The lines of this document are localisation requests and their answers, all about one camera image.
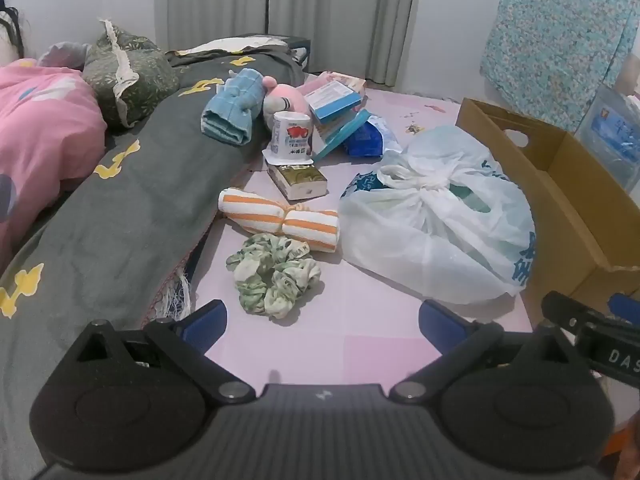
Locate blue wet wipe packet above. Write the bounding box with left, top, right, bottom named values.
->
left=344, top=116, right=403, bottom=157

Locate green floral pillow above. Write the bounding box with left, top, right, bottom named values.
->
left=82, top=19, right=180, bottom=128

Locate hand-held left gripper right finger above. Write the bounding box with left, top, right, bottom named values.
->
left=387, top=299, right=581, bottom=406

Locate blue and white box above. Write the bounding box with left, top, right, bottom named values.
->
left=305, top=82, right=362, bottom=123

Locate green floral scrunchie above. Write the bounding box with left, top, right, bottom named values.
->
left=226, top=232, right=322, bottom=320

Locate orange striped rolled towel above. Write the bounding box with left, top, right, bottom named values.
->
left=218, top=187, right=340, bottom=252

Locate blue floral hanging cloth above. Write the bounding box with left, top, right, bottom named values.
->
left=480, top=0, right=640, bottom=133

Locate pink plush toy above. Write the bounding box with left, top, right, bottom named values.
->
left=260, top=76, right=308, bottom=131

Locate pink and red wipes pack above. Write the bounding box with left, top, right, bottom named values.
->
left=312, top=71, right=367, bottom=98

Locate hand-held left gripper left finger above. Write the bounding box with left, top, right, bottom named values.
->
left=65, top=299, right=258, bottom=406

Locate pink blanket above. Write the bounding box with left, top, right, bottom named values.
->
left=0, top=58, right=107, bottom=266

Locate olive green tissue pack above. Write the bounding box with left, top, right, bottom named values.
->
left=266, top=162, right=329, bottom=202

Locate white plastic bag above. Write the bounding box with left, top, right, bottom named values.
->
left=339, top=125, right=537, bottom=306

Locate blue rolled towel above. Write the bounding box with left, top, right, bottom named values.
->
left=201, top=69, right=266, bottom=147

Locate fringed woven cloth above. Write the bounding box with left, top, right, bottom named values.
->
left=142, top=255, right=195, bottom=322

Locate teal flat box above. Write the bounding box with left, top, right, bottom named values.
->
left=312, top=110, right=372, bottom=163

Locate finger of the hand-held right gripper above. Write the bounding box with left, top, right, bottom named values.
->
left=607, top=291, right=640, bottom=321
left=541, top=290, right=610, bottom=345

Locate grey quilt with yellow print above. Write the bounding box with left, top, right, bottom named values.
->
left=0, top=47, right=307, bottom=480

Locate clear plastic bag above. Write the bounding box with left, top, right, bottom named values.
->
left=575, top=82, right=640, bottom=192

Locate white cup with red print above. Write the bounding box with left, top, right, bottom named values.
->
left=263, top=111, right=316, bottom=166

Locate lavender cloth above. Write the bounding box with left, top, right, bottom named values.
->
left=37, top=41, right=91, bottom=68

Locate white cloth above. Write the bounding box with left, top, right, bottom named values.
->
left=175, top=35, right=291, bottom=57

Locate brown cardboard box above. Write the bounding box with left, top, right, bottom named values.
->
left=455, top=97, right=640, bottom=321

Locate dark fuzzy object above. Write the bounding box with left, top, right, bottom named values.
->
left=0, top=5, right=25, bottom=58

